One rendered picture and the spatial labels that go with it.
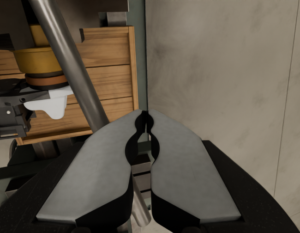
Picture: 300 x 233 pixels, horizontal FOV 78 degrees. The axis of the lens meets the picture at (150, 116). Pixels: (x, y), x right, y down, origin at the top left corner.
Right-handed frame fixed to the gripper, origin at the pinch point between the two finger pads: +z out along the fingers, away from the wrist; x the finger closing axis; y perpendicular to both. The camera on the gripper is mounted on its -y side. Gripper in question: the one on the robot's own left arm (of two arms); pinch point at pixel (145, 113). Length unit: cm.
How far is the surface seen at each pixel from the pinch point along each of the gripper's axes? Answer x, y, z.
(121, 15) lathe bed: -7.6, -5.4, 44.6
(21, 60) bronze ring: -18.2, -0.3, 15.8
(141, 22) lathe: -4, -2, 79
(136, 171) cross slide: -5, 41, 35
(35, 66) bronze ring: -16.3, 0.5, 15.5
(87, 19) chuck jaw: -8.9, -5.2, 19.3
